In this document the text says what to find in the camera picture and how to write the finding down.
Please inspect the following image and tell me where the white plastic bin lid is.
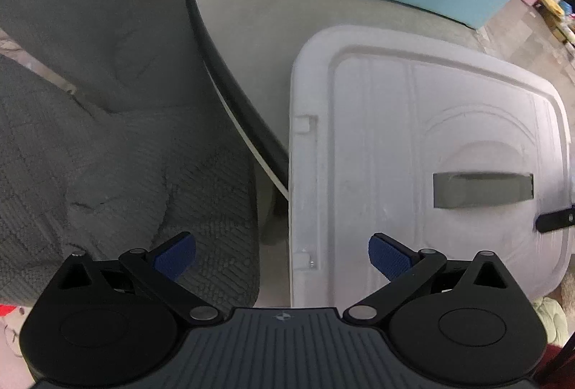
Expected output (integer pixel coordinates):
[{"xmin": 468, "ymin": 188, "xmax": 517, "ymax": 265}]
[{"xmin": 289, "ymin": 25, "xmax": 574, "ymax": 309}]

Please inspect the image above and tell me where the round grey table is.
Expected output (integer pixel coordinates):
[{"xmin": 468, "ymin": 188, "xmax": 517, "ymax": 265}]
[{"xmin": 184, "ymin": 0, "xmax": 575, "ymax": 202}]

